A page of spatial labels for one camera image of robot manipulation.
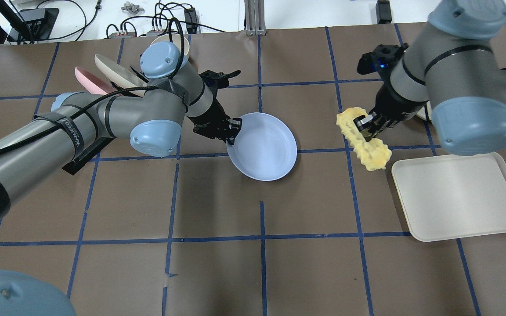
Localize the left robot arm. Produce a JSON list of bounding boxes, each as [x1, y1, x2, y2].
[[0, 37, 242, 316]]

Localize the aluminium frame post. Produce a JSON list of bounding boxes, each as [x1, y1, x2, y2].
[[244, 0, 267, 37]]

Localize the blue plate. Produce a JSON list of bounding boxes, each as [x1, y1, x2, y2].
[[227, 112, 297, 181]]

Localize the cream plate with lemon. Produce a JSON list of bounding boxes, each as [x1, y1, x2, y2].
[[416, 101, 432, 122]]

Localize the pink plate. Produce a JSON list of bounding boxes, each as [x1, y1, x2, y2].
[[74, 66, 117, 95]]

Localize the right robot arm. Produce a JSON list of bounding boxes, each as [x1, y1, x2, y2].
[[351, 0, 506, 156]]

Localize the black dish rack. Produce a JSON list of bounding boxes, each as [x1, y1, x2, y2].
[[52, 68, 149, 175]]

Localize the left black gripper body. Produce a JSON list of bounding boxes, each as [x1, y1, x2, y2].
[[188, 99, 242, 141]]

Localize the black power adapter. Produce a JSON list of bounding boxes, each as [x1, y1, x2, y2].
[[184, 7, 199, 34]]

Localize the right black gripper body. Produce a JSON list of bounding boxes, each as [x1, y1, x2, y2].
[[368, 83, 426, 138]]

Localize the white tray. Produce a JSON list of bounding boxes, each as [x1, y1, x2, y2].
[[391, 153, 506, 242]]

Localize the cream plate in rack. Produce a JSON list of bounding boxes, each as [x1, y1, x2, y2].
[[94, 54, 147, 90]]

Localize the cream bowl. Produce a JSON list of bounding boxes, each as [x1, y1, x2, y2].
[[149, 33, 191, 57]]

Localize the yellow bread piece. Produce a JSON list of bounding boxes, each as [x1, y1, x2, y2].
[[336, 107, 392, 172]]

